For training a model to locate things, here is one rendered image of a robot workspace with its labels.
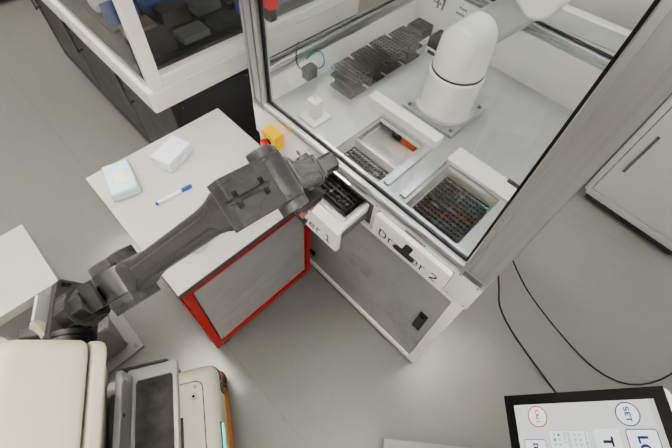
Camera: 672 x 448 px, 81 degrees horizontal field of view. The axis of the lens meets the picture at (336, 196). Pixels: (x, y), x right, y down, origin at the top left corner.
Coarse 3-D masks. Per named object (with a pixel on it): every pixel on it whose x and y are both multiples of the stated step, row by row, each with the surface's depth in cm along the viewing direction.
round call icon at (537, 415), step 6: (528, 408) 87; (534, 408) 87; (540, 408) 86; (528, 414) 87; (534, 414) 86; (540, 414) 85; (546, 414) 84; (528, 420) 86; (534, 420) 86; (540, 420) 85; (546, 420) 84; (534, 426) 85; (540, 426) 84; (546, 426) 83
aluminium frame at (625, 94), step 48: (240, 0) 115; (624, 48) 55; (624, 96) 57; (576, 144) 66; (528, 192) 79; (576, 192) 71; (432, 240) 112; (480, 240) 100; (528, 240) 86; (480, 288) 108
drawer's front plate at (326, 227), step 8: (312, 216) 125; (320, 216) 122; (312, 224) 128; (320, 224) 124; (328, 224) 121; (320, 232) 127; (328, 232) 123; (336, 232) 119; (328, 240) 126; (336, 240) 121; (336, 248) 126
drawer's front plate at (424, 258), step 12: (384, 216) 124; (372, 228) 131; (384, 228) 125; (396, 228) 121; (384, 240) 130; (396, 240) 124; (408, 240) 119; (396, 252) 128; (420, 252) 117; (420, 264) 121; (432, 264) 116; (432, 276) 120; (444, 276) 115
